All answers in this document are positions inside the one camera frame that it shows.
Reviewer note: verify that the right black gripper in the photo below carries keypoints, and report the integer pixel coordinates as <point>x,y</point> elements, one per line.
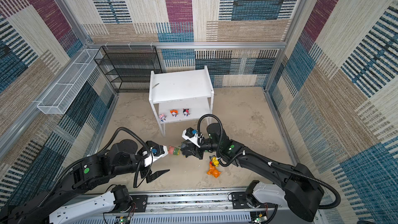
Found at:
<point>193,149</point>

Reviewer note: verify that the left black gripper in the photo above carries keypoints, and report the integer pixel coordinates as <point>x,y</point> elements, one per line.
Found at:
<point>148,171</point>

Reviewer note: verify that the red hat Doraemon figure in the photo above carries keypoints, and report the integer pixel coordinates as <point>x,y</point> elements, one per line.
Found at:
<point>186,112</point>

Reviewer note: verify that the orange crab hood Doraemon figure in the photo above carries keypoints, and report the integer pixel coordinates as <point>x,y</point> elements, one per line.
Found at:
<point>174,113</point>

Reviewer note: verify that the pink hood Doraemon figure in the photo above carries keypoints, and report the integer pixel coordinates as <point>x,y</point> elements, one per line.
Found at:
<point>162,118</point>

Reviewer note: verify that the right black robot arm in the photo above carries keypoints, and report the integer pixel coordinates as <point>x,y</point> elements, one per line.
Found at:
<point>303,193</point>

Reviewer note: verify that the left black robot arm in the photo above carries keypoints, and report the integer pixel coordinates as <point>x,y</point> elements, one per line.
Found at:
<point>125,153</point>

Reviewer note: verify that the white two-tier shelf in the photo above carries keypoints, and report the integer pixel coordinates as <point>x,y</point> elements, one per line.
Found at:
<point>180,90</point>

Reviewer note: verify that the pink green cactus figure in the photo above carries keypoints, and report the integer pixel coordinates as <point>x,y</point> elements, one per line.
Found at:
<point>175,151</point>

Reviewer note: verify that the orange yellow Pokemon figure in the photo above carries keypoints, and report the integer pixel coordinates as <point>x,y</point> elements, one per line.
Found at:
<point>213,165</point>

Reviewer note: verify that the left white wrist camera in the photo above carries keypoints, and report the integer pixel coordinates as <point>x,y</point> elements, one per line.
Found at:
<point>157,152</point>

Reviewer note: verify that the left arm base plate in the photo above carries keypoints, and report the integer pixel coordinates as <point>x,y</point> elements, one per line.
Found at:
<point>136,203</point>

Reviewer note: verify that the aluminium mounting rail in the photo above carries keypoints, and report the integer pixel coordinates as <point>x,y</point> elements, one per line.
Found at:
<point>204,206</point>

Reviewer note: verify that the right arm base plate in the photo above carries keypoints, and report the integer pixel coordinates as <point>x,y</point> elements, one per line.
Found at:
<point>248,202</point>

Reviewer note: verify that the black wire mesh rack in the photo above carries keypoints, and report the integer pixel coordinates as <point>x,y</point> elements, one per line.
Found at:
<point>128,68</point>

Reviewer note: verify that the white wire mesh basket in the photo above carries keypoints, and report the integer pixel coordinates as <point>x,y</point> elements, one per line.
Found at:
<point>60,97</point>

